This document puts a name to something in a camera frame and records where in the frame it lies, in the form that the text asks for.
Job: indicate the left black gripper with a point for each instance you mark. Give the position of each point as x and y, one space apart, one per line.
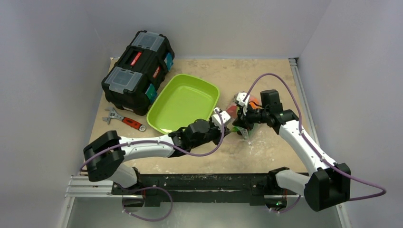
219 134

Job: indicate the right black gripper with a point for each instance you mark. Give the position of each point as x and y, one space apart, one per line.
242 118

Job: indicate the clear zip top bag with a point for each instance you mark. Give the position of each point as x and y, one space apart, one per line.
246 130

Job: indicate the lime green plastic tray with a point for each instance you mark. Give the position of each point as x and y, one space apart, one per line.
182 101

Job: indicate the green fake chili pepper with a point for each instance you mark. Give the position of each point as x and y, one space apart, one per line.
235 129

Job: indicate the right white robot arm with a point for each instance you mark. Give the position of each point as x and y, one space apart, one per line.
324 186

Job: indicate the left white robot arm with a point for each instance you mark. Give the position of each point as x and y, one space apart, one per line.
105 156

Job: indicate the black plastic toolbox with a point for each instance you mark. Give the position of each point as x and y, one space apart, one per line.
133 81

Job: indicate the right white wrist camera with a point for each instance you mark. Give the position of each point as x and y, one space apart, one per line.
242 101

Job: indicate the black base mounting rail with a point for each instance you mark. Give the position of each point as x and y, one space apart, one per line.
251 188

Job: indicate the red handled adjustable wrench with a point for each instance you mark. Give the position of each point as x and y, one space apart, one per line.
113 114

